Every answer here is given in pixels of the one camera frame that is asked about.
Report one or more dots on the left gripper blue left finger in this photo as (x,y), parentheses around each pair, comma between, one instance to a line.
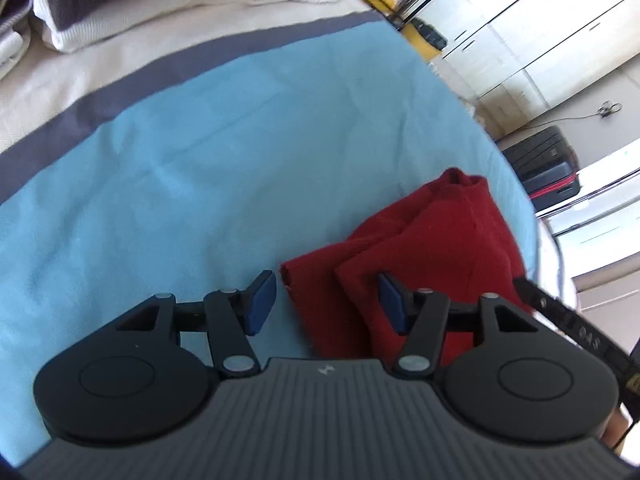
(233,316)

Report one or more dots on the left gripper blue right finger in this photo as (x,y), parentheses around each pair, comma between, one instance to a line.
(421,317)

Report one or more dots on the red knit sweater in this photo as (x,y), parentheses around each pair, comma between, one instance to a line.
(448,236)

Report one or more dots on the person's right hand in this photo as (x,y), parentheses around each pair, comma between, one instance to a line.
(615,433)

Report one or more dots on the light blue bed sheet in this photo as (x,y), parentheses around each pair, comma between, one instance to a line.
(209,165)

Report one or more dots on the black and red suitcase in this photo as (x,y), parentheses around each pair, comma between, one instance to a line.
(547,167)

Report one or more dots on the yellow trash bin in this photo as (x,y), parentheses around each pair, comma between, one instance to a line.
(425,38)

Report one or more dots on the cream striped bed cover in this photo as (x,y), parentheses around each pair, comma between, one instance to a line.
(70,81)

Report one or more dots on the white three-door wardrobe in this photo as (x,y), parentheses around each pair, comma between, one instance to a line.
(514,60)

